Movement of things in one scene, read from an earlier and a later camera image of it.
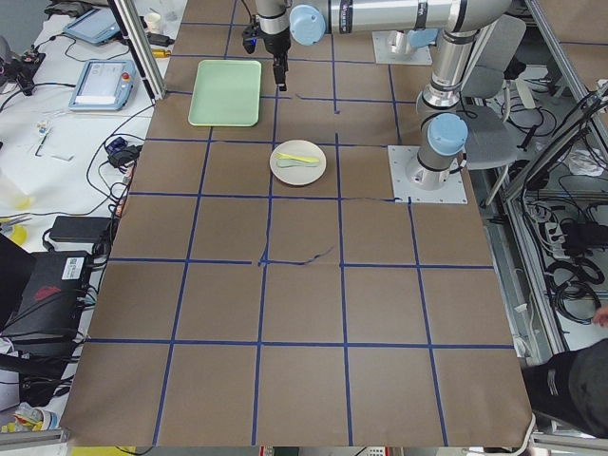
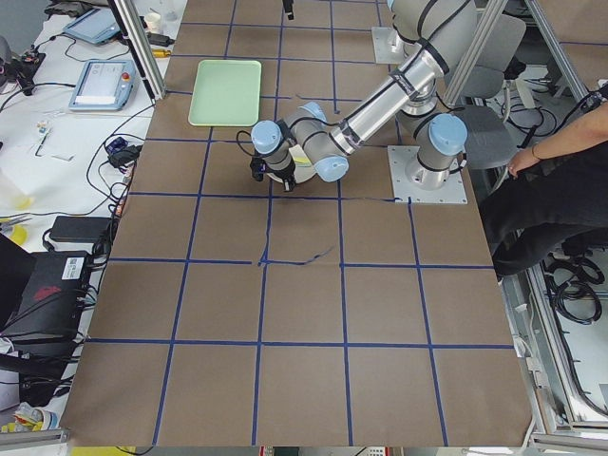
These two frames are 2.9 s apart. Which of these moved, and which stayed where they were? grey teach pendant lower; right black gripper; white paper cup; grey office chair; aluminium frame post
Moved: right black gripper
Stayed: grey office chair; aluminium frame post; grey teach pendant lower; white paper cup
